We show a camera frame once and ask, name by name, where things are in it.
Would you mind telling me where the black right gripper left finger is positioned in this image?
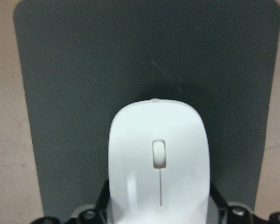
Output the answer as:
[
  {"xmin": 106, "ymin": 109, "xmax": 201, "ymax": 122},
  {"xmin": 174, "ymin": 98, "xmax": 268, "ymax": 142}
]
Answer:
[{"xmin": 71, "ymin": 180, "xmax": 110, "ymax": 224}]

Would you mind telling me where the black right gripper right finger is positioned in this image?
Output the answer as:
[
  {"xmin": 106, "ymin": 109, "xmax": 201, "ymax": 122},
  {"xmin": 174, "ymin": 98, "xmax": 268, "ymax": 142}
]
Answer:
[{"xmin": 210, "ymin": 184, "xmax": 252, "ymax": 224}]

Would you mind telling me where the white computer mouse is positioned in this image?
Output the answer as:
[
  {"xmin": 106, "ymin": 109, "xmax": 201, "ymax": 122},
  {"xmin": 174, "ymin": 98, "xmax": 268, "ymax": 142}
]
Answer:
[{"xmin": 108, "ymin": 99, "xmax": 210, "ymax": 224}]

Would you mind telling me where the dark grey mousepad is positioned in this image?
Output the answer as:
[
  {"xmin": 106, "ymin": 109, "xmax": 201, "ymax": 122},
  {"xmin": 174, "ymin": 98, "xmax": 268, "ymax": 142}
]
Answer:
[{"xmin": 14, "ymin": 0, "xmax": 280, "ymax": 221}]

